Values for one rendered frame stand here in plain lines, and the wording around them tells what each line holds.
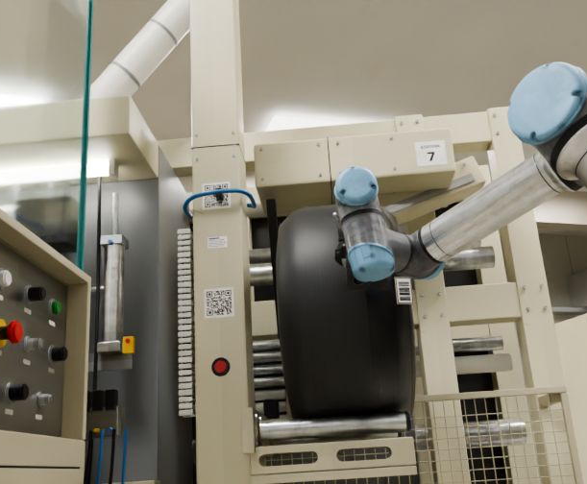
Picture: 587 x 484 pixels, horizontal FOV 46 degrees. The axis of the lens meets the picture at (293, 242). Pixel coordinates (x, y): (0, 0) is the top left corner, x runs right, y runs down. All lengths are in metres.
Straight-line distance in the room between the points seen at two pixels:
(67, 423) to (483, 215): 0.99
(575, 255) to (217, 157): 8.46
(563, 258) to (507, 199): 8.73
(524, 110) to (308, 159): 1.21
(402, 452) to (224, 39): 1.22
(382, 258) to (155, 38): 1.50
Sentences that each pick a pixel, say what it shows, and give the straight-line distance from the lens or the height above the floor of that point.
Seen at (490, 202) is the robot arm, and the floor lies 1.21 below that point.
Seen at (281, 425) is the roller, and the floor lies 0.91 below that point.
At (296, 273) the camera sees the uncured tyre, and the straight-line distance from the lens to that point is 1.55.
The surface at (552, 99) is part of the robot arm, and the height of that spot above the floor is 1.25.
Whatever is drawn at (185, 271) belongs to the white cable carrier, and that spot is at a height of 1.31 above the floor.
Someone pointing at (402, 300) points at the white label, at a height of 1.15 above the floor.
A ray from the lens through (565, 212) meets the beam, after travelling 8.27.
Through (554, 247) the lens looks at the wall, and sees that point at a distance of 9.89.
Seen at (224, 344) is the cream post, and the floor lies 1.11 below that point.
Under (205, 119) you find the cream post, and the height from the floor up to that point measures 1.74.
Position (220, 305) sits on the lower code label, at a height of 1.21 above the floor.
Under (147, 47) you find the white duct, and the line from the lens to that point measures 2.47.
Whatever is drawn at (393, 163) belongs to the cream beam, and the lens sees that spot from 2.14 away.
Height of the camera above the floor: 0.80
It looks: 19 degrees up
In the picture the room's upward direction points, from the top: 4 degrees counter-clockwise
